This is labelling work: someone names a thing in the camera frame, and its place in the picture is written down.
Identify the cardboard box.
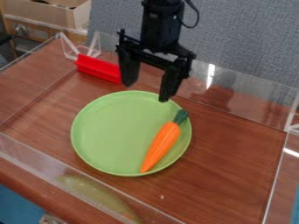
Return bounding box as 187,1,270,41
4,0,91,29

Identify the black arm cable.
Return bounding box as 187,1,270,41
177,0,202,29

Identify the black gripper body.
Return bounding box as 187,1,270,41
116,28,197,78

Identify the green round plate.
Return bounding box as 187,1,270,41
70,90,193,177

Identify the clear acrylic triangular bracket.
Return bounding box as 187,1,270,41
56,31,102,61

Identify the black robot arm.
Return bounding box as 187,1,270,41
116,0,201,102

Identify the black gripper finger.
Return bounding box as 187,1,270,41
118,49,140,87
159,66,186,102

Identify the red plastic block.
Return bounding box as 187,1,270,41
75,54,122,84

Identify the clear acrylic enclosure wall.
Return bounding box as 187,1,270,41
0,38,299,224

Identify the orange toy carrot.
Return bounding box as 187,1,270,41
140,109,189,173

